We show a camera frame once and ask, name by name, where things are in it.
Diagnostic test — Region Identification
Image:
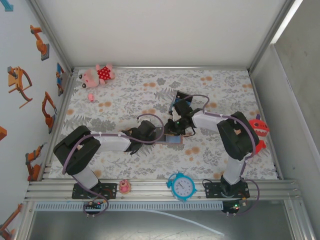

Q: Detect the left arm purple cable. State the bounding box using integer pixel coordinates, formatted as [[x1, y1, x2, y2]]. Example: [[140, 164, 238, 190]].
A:
[[61, 113, 166, 218]]

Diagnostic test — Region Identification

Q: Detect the light blue card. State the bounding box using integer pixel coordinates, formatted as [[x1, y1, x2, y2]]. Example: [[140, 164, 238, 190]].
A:
[[165, 135, 183, 145]]

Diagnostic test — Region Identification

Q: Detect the blue and orange sticker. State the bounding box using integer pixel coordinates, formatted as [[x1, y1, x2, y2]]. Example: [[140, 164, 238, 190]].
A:
[[55, 62, 66, 97]]

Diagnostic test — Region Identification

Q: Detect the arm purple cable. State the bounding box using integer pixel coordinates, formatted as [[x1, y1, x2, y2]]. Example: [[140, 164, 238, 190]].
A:
[[184, 94, 261, 216], [61, 113, 166, 218]]

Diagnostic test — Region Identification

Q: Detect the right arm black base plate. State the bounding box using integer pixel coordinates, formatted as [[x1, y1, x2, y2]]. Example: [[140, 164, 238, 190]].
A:
[[204, 181, 251, 200]]

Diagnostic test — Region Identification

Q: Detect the white plastic tube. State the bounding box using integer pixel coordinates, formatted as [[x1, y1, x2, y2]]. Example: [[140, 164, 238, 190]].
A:
[[147, 209, 225, 237]]

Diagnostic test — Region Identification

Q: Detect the clear acrylic card box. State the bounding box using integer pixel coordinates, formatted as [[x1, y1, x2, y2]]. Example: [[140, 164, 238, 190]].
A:
[[169, 90, 195, 114]]

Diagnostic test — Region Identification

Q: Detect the black card stack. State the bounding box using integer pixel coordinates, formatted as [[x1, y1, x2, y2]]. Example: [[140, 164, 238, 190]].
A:
[[176, 91, 195, 103]]

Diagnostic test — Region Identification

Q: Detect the aluminium frame post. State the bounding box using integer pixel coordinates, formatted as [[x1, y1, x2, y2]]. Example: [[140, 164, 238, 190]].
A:
[[247, 0, 302, 75], [26, 0, 75, 75]]

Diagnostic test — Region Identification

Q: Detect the brown leather card holder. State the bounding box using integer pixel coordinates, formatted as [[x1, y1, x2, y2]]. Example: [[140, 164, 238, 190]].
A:
[[154, 126, 184, 146]]

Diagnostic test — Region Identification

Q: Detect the aluminium frame rail, wide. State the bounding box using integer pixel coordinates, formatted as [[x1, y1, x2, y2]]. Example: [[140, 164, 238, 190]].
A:
[[24, 178, 300, 201]]

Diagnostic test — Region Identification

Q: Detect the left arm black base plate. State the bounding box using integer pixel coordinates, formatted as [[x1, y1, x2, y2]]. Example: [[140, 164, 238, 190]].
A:
[[71, 182, 118, 200]]

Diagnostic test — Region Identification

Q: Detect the pink pig plush toy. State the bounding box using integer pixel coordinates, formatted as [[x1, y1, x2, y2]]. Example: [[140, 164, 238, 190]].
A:
[[77, 63, 116, 89]]

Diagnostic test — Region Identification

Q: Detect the aluminium frame side rail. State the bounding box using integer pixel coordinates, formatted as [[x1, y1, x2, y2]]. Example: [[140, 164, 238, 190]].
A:
[[39, 71, 76, 181]]

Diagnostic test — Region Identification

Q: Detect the red monster plush toy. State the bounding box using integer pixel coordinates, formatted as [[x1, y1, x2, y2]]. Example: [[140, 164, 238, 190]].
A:
[[247, 114, 271, 157]]

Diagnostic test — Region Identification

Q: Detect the white slotted cable duct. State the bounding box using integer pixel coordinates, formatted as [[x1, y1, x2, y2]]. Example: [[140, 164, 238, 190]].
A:
[[33, 201, 225, 211]]

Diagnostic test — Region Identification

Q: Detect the floral tablecloth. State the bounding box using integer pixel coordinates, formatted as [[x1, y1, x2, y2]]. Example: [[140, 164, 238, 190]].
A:
[[48, 68, 280, 180]]

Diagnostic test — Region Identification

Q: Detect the blue alarm clock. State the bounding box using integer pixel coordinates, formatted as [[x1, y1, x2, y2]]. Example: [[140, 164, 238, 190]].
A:
[[166, 172, 198, 203]]

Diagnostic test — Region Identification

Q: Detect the orange claw sticker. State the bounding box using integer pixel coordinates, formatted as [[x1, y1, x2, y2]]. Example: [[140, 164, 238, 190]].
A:
[[6, 66, 34, 109]]

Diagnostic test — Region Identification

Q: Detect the pink bear figure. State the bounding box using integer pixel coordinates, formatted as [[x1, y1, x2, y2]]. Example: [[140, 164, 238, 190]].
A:
[[118, 179, 132, 195]]

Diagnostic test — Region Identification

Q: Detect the blue wall sticker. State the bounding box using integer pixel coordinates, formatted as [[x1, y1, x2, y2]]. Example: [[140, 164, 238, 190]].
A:
[[0, 0, 14, 13]]

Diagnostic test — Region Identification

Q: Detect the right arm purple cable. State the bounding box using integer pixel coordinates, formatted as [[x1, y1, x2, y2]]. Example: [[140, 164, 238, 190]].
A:
[[184, 94, 261, 216]]

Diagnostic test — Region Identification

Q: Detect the aluminium frame rail, thin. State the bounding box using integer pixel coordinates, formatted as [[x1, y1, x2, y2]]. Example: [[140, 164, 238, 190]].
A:
[[71, 65, 251, 71]]

